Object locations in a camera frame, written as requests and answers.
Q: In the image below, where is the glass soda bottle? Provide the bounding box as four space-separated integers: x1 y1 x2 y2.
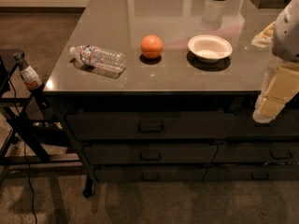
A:
13 52 53 119

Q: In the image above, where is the black side stand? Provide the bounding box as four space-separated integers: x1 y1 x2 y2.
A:
0 49 82 185

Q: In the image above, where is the clear plastic water bottle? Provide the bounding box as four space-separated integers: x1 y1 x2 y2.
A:
69 45 126 73

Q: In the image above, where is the orange fruit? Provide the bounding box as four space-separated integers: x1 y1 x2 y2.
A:
140 35 163 59

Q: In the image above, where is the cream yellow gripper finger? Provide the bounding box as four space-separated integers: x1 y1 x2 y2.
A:
252 62 299 123

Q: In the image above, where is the white paper bowl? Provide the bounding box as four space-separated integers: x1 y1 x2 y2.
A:
188 35 233 63

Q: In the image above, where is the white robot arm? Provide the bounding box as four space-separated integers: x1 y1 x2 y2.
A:
251 0 299 123

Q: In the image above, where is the dark counter cabinet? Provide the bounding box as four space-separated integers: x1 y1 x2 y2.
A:
42 0 299 199

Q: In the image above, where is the black cable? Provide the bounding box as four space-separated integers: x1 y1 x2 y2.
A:
7 75 39 224

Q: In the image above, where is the snack bag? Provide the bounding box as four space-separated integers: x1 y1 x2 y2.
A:
251 21 276 48

